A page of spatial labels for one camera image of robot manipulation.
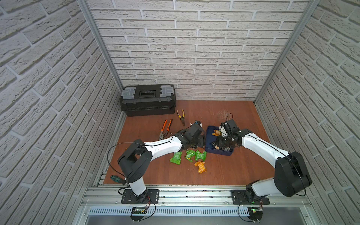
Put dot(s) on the green handled screwdriver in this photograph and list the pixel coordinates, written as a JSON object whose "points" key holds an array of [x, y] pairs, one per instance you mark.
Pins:
{"points": [[118, 179]]}

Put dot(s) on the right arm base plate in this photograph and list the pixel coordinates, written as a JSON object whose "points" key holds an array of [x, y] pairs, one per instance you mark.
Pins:
{"points": [[241, 197]]}

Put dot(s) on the orange cookie packet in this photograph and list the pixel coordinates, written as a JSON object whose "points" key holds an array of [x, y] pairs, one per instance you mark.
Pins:
{"points": [[201, 167]]}

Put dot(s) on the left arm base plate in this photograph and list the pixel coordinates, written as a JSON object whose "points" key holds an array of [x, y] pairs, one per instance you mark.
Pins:
{"points": [[149, 196]]}

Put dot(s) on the black plastic toolbox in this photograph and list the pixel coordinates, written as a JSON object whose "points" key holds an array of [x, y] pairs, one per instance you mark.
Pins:
{"points": [[143, 100]]}

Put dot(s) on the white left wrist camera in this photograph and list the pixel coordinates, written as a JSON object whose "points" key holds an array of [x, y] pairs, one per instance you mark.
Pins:
{"points": [[198, 123]]}

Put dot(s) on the green cookie packet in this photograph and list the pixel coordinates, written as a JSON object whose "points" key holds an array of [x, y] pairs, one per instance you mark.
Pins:
{"points": [[200, 156], [176, 159], [189, 155]]}

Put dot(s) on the yellow handled pliers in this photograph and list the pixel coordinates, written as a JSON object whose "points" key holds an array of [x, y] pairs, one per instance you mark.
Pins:
{"points": [[181, 117]]}

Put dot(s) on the left controller board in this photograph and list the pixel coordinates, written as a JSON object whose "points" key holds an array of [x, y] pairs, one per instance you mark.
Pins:
{"points": [[138, 213]]}

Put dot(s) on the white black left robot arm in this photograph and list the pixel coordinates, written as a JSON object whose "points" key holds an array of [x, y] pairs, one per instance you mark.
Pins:
{"points": [[136, 159]]}

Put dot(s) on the controller board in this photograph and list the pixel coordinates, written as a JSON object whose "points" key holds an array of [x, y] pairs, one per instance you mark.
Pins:
{"points": [[255, 214], [138, 213]]}

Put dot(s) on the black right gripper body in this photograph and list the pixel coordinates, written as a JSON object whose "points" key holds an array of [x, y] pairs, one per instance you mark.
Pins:
{"points": [[225, 141]]}

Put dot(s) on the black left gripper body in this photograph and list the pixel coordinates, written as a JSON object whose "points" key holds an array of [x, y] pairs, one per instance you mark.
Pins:
{"points": [[195, 142]]}

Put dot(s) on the right controller board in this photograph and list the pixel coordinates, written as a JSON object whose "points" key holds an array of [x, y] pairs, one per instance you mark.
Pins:
{"points": [[255, 214]]}

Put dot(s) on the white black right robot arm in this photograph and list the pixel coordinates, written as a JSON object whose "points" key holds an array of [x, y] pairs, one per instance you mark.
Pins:
{"points": [[291, 173]]}

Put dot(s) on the aluminium rail frame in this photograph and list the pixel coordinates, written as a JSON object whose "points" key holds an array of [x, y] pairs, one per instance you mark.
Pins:
{"points": [[190, 201]]}

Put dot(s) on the orange handled pliers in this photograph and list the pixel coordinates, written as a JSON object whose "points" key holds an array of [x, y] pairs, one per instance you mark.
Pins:
{"points": [[165, 129]]}

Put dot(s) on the dark blue storage box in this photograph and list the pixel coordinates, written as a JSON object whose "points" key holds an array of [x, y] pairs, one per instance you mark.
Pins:
{"points": [[210, 138]]}

